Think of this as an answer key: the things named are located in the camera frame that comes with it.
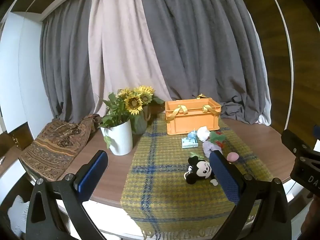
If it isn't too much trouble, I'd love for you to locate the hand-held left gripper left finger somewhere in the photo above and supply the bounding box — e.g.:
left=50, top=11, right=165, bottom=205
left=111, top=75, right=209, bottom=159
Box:
left=26, top=150, right=109, bottom=240

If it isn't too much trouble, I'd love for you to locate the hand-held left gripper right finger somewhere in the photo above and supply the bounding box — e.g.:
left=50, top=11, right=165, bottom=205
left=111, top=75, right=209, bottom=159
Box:
left=209, top=150, right=292, bottom=240

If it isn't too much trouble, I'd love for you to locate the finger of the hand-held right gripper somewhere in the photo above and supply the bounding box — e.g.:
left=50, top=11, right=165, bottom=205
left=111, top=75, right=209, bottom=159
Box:
left=281, top=129, right=320, bottom=159

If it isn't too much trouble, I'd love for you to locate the green and red furry plush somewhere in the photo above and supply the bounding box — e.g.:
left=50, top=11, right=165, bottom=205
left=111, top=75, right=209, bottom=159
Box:
left=209, top=131, right=227, bottom=148

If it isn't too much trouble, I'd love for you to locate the blue tissue packet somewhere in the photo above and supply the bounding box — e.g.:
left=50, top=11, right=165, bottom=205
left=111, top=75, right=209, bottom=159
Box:
left=181, top=137, right=199, bottom=149

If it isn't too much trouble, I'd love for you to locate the orange plastic crate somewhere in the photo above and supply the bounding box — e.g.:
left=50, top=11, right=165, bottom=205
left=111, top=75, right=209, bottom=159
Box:
left=164, top=97, right=222, bottom=136

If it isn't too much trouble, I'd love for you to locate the black mouse plush toy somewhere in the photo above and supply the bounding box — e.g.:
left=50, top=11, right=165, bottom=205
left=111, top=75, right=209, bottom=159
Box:
left=184, top=156, right=218, bottom=186

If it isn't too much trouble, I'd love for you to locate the grey purple plush toy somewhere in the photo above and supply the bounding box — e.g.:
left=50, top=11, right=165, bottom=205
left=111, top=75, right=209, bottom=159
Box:
left=202, top=141, right=223, bottom=158

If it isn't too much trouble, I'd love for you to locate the white sheer curtain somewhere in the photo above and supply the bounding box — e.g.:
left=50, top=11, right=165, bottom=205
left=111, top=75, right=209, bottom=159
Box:
left=256, top=114, right=272, bottom=127

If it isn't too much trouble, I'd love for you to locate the white ribbed vase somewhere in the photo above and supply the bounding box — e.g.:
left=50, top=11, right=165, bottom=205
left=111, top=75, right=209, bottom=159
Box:
left=100, top=120, right=133, bottom=156

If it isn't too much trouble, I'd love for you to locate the brown paisley cloth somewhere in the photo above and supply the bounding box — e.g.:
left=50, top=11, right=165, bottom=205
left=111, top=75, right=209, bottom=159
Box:
left=19, top=114, right=100, bottom=182

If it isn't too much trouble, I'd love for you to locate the white plush toy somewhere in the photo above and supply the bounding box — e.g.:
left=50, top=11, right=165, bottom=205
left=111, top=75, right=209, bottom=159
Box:
left=197, top=126, right=212, bottom=142

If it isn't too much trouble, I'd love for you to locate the yellow plaid table runner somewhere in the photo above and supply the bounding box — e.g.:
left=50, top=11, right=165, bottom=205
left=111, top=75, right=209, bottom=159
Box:
left=120, top=115, right=274, bottom=239

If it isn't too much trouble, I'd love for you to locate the dark green vase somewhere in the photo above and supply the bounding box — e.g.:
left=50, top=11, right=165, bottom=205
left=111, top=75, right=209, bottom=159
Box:
left=130, top=105, right=152, bottom=135

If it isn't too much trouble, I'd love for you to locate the white fuzzy cloth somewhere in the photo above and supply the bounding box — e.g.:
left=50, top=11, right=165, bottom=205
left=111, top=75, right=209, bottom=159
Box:
left=7, top=195, right=30, bottom=238

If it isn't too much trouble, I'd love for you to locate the sunflower bouquet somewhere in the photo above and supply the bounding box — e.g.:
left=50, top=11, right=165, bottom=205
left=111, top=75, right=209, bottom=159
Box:
left=96, top=85, right=165, bottom=149

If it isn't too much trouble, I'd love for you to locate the white cabinet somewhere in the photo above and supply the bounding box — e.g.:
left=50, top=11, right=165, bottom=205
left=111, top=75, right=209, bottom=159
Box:
left=0, top=12, right=54, bottom=135

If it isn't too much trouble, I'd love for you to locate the narrow grey curtain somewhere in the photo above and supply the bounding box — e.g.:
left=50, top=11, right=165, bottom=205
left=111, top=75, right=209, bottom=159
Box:
left=39, top=0, right=105, bottom=123

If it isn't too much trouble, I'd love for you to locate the pale curtain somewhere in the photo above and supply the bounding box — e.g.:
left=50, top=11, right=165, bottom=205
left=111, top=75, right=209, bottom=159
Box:
left=87, top=0, right=173, bottom=117

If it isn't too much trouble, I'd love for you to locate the wide grey curtain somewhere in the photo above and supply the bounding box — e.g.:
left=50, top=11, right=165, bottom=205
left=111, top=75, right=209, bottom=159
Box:
left=137, top=0, right=272, bottom=125

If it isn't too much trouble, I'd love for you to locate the white wall cable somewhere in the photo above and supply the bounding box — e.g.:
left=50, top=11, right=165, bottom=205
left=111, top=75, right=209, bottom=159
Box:
left=262, top=0, right=294, bottom=140

